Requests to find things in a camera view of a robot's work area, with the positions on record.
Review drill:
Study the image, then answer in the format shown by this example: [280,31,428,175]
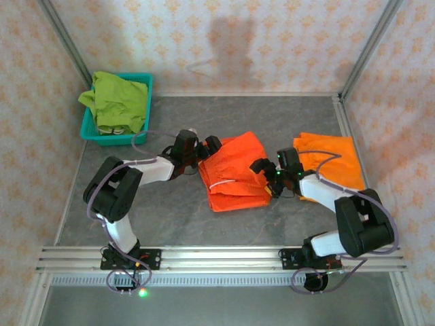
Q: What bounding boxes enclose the red-orange shorts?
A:
[198,131,272,213]

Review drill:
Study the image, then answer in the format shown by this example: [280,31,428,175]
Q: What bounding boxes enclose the light orange shorts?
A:
[292,132,366,204]

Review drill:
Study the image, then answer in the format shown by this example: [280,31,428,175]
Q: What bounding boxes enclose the lime green shorts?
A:
[77,71,150,135]

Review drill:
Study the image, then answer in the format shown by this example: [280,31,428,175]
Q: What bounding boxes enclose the teal plastic basket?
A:
[80,72,154,147]

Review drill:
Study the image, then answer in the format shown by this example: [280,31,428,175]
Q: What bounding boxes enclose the black controller box with LED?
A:
[113,271,149,300]

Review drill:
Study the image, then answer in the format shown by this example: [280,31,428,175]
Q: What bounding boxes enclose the aluminium table edge rail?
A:
[152,90,341,98]

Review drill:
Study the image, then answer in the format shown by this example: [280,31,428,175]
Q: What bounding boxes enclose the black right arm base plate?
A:
[278,249,342,272]

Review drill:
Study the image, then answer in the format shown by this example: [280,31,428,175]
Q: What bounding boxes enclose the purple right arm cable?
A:
[290,150,399,295]

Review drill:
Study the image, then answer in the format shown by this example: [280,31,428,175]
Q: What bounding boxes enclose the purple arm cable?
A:
[290,150,399,295]
[86,130,177,295]

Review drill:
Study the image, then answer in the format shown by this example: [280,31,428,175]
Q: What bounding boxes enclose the black round cable cap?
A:
[303,271,330,293]

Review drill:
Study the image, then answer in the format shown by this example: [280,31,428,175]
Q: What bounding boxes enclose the grey slotted cable duct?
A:
[50,275,392,287]

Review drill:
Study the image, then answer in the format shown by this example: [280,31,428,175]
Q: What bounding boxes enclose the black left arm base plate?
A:
[100,249,162,272]

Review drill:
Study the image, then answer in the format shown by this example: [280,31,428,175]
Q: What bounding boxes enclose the aluminium frame post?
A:
[338,0,405,101]
[37,0,90,74]

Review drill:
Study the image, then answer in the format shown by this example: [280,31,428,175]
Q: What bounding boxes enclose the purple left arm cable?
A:
[86,130,177,295]

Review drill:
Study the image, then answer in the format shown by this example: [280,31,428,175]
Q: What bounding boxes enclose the aluminium lower frame bar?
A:
[18,273,52,326]
[389,271,425,326]

